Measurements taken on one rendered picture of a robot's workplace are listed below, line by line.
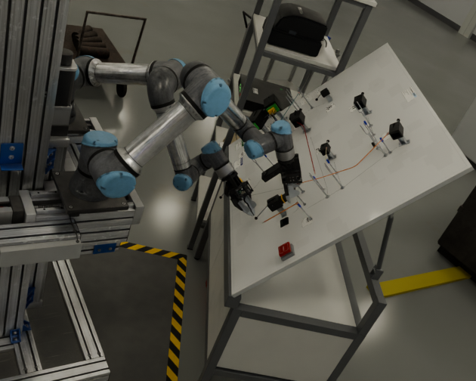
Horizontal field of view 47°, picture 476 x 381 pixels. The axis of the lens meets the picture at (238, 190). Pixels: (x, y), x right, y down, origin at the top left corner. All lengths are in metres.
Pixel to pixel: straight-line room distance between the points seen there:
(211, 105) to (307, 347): 1.22
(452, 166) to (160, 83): 1.10
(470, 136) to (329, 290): 4.48
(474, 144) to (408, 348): 3.45
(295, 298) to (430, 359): 1.63
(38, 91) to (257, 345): 1.37
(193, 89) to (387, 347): 2.46
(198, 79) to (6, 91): 0.61
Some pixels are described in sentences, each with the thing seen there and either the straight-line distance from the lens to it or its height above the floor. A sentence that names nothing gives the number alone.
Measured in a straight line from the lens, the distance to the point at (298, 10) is 3.13.
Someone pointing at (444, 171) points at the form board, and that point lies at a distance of 2.08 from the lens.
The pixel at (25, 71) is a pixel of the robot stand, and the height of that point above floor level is 1.55.
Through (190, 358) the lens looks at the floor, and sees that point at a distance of 3.13.
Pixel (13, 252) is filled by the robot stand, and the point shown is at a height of 1.06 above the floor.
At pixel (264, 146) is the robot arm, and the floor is 1.43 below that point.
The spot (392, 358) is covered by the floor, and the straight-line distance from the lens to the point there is 3.74.
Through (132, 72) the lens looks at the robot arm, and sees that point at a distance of 2.31.
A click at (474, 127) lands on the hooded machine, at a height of 0.39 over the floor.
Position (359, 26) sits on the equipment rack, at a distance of 3.03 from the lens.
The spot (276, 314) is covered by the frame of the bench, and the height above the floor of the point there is 0.80.
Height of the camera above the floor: 2.41
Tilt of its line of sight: 33 degrees down
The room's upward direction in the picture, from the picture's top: 21 degrees clockwise
